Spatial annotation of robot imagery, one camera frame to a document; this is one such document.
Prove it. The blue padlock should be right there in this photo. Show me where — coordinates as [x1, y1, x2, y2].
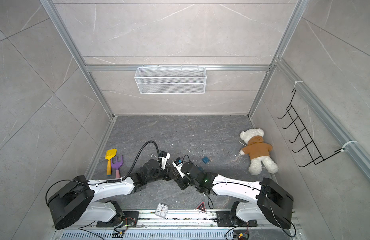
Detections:
[200, 155, 210, 164]

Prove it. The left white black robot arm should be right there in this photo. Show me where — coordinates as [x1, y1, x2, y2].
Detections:
[46, 160, 179, 230]

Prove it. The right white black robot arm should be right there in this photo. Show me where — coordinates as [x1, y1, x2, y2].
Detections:
[173, 159, 294, 230]

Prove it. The red black triangle sign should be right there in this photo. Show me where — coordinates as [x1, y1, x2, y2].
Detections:
[195, 202, 207, 214]

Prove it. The white small alarm clock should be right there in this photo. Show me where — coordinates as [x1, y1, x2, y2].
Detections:
[155, 203, 169, 219]

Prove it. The purple pink toy rake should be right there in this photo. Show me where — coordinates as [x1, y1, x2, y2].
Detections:
[111, 156, 124, 179]

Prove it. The yellow toy shovel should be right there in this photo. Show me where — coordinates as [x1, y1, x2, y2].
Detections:
[105, 149, 117, 176]

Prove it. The white teddy bear brown hoodie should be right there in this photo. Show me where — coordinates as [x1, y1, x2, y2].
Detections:
[239, 129, 279, 176]

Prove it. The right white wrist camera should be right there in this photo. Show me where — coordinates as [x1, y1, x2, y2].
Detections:
[173, 158, 185, 178]

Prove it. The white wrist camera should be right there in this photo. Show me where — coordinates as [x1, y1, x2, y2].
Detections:
[173, 158, 185, 178]
[159, 151, 171, 170]

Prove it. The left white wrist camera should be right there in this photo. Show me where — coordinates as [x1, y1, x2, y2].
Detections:
[159, 151, 171, 170]

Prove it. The left black corrugated cable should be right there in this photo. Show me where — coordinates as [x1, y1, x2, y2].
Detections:
[121, 140, 161, 181]

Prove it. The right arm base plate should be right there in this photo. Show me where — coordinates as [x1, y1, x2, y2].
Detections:
[213, 211, 258, 227]

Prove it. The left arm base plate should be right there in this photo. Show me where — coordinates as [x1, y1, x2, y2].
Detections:
[96, 211, 140, 228]

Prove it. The white wire mesh basket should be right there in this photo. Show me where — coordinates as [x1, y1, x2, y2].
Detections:
[135, 67, 207, 95]

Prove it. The black wire hook rack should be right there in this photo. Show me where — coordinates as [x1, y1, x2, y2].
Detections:
[277, 89, 345, 168]

